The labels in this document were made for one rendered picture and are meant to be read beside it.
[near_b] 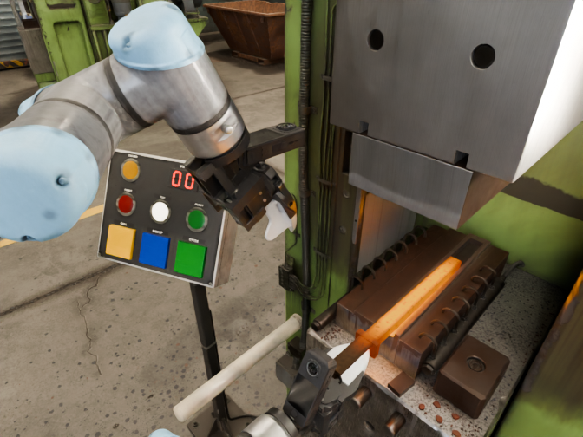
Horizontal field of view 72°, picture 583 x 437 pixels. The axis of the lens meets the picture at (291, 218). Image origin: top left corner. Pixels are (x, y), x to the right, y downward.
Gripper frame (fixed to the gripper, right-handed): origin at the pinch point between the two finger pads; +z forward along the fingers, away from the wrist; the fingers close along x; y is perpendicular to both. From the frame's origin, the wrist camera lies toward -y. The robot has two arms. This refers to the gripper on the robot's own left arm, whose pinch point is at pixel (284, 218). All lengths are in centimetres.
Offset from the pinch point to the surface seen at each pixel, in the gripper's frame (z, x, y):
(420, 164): -2.6, 14.5, -16.4
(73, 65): 119, -469, -78
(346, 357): 19.7, 14.2, 9.8
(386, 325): 25.9, 14.7, 0.0
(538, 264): 55, 28, -41
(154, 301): 121, -127, 38
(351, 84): -10.4, 1.1, -20.5
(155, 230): 15.9, -40.4, 13.1
